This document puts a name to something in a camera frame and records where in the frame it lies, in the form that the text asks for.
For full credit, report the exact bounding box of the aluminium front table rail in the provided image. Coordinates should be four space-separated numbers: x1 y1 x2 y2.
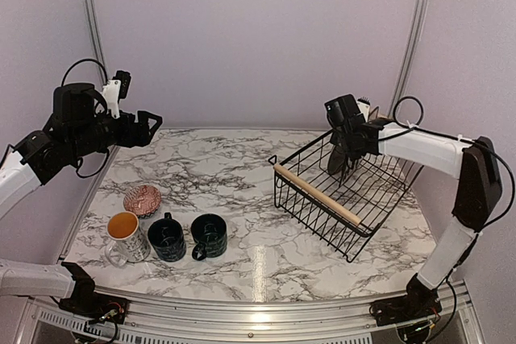
15 282 485 343

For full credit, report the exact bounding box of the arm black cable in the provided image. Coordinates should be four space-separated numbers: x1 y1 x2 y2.
393 96 515 232
60 57 110 179

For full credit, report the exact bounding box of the dark green mug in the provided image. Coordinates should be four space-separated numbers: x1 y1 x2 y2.
190 213 227 261

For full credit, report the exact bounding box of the aluminium frame post right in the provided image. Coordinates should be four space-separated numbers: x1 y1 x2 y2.
389 0 429 114

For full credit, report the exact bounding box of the white patterned mug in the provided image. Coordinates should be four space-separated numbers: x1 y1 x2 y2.
104 212 151 267

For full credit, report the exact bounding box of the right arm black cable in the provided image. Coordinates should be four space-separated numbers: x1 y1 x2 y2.
393 96 515 232

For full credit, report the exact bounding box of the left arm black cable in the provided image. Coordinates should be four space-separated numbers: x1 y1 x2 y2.
60 57 110 179

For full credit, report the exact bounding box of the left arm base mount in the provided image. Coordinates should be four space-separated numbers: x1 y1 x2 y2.
58 262 128 325

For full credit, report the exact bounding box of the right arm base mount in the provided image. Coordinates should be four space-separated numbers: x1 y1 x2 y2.
369 275 443 326

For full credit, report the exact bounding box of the red white patterned bowl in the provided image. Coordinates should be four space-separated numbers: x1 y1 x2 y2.
123 184 162 218

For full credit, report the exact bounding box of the black wire dish rack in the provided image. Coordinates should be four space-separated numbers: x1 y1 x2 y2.
268 131 422 263

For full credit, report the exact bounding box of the aluminium frame post left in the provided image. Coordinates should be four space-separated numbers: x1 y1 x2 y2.
83 0 108 72

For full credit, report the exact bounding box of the black round plate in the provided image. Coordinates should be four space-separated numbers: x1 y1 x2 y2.
327 145 348 176

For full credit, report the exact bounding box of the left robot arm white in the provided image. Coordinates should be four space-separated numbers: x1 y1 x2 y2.
1 80 163 316

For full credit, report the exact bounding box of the square patterned plate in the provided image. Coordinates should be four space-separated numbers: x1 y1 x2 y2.
368 106 382 122

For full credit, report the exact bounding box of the dark blue mug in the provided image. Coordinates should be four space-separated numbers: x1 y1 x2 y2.
148 212 186 263

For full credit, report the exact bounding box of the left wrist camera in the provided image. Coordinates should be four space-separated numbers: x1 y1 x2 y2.
102 70 131 119

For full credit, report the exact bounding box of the aluminium frame post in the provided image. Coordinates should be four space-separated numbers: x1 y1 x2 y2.
389 0 429 114
83 0 108 72

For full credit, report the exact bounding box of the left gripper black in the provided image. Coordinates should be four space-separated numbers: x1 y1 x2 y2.
67 110 161 160

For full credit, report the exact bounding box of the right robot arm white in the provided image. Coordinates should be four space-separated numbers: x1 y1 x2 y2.
324 94 514 318

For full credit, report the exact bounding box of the front wooden rack handle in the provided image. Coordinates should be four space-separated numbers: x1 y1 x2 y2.
273 164 361 226

